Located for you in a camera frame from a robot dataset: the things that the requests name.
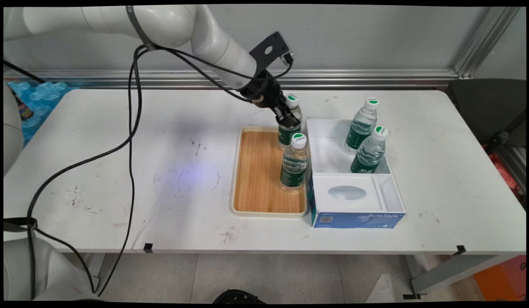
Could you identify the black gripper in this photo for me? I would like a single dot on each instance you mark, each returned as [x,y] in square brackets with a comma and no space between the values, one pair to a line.
[264,90]

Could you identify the water bottle green label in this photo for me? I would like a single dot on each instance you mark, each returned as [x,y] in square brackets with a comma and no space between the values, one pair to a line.
[295,167]
[292,100]
[360,130]
[369,156]

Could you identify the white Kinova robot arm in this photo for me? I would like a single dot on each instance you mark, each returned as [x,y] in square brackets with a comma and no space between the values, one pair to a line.
[170,21]

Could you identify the wooden tray cream rim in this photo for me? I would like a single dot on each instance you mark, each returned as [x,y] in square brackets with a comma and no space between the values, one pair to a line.
[258,188]

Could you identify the white blue cardboard box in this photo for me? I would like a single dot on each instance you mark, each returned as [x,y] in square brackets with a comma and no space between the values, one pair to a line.
[354,209]

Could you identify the black round object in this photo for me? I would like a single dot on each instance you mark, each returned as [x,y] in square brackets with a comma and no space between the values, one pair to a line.
[238,297]

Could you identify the black tape piece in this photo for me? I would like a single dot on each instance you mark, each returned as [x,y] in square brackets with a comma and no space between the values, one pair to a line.
[461,250]
[148,247]

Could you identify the red packaging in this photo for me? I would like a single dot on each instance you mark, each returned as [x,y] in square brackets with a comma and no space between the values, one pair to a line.
[503,173]

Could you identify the white table leg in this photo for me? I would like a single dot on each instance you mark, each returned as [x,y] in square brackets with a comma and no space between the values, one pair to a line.
[452,271]

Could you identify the blue plastic bottle pack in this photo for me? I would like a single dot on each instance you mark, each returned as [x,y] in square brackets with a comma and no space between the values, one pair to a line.
[46,96]

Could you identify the dark printed can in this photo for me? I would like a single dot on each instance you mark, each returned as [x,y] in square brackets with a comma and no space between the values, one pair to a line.
[25,110]

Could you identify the orange box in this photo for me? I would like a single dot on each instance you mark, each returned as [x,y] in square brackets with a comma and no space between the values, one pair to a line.
[501,280]

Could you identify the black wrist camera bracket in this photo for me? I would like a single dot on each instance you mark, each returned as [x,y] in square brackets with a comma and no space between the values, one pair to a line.
[270,49]

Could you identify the aluminium rail along wall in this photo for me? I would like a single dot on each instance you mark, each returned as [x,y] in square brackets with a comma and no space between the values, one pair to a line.
[354,78]

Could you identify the aluminium frame post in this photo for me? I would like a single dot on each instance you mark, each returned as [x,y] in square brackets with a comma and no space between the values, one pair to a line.
[482,42]

